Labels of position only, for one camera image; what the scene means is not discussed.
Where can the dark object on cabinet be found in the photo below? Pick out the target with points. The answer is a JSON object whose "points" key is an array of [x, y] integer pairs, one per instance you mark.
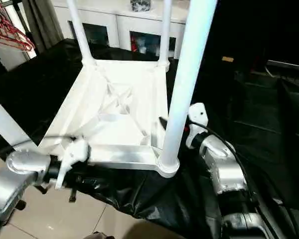
{"points": [[140, 5]]}

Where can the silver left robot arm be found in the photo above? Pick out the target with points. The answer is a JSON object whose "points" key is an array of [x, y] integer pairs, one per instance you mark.
{"points": [[15, 179]]}

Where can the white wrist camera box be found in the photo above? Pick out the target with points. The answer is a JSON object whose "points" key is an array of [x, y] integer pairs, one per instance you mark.
{"points": [[72, 157], [197, 119]]}

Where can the red bottle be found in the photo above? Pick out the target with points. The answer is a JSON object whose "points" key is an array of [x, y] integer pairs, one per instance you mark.
{"points": [[134, 46]]}

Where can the grey curtain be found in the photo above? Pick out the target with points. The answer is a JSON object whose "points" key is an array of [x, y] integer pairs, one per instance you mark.
{"points": [[42, 20]]}

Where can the black horizontal rail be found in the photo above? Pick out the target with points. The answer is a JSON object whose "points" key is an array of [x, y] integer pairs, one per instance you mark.
{"points": [[289, 64]]}

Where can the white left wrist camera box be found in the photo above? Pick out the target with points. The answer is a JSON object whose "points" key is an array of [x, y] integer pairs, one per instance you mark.
{"points": [[72, 157]]}

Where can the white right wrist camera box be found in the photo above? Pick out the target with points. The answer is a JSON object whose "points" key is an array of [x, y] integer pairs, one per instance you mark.
{"points": [[197, 119]]}

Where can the small yellow label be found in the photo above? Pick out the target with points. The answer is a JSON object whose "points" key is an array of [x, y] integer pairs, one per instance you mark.
{"points": [[227, 59]]}

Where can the black plastic mat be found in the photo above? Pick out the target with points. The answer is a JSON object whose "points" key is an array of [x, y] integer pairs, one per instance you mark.
{"points": [[249, 124]]}

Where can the white cabinet with glass doors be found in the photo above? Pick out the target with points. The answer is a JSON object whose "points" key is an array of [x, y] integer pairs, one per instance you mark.
{"points": [[114, 20]]}

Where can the white plastic table top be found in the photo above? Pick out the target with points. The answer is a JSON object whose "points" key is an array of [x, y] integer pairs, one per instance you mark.
{"points": [[119, 99]]}

